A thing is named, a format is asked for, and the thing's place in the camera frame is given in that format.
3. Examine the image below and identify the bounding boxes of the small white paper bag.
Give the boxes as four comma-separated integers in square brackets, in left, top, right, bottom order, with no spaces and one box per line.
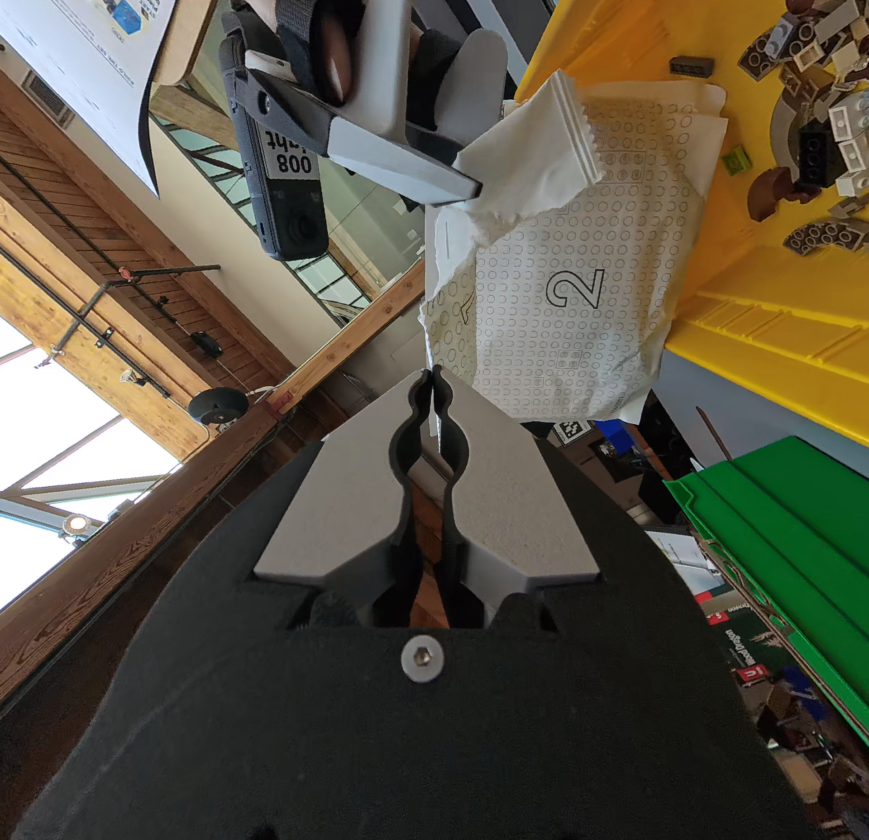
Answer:
[417,71,605,455]

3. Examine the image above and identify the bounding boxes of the pile of toy bricks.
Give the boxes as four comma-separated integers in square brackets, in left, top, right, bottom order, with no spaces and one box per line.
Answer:
[730,0,869,257]

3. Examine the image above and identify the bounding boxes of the brown cardboard cutout sheets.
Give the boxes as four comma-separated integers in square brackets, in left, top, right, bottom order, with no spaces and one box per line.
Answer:
[699,538,798,640]

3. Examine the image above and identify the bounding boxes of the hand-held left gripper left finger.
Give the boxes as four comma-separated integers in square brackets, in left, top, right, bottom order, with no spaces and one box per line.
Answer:
[254,370,433,627]

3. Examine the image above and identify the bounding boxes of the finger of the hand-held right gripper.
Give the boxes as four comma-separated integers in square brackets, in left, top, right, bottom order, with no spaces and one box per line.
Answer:
[328,119,483,206]

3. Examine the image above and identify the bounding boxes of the large white paper bag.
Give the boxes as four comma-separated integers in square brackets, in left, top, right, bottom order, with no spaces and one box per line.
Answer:
[468,82,729,423]

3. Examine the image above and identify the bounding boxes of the standing instruction sheet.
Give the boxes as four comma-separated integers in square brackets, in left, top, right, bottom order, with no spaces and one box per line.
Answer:
[645,529,714,572]

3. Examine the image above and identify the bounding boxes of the person's right hand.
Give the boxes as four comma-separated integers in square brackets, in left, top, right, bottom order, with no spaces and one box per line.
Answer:
[220,0,425,105]

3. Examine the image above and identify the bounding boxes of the green plastic bin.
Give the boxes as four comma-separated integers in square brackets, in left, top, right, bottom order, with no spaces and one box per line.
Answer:
[664,436,869,746]

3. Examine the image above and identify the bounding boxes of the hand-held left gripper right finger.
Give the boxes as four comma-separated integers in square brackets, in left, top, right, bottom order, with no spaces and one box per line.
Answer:
[434,366,600,627]

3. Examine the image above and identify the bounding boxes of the plywood task board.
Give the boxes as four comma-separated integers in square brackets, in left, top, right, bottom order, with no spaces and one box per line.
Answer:
[153,0,225,87]

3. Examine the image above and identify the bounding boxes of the yellow plastic bin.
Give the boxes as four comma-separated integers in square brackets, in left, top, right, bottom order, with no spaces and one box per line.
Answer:
[514,0,869,447]

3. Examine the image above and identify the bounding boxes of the red and green box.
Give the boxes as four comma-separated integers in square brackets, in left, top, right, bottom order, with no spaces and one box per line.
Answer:
[702,585,869,840]

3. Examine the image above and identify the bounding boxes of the printed task sheet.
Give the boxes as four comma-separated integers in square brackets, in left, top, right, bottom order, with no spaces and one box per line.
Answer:
[0,0,187,199]

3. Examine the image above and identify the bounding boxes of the grey table wooden edge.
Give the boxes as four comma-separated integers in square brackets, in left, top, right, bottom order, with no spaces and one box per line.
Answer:
[652,351,869,474]

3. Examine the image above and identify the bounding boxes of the black round ceiling fixture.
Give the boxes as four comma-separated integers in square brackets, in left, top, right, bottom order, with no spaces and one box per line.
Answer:
[189,389,248,425]

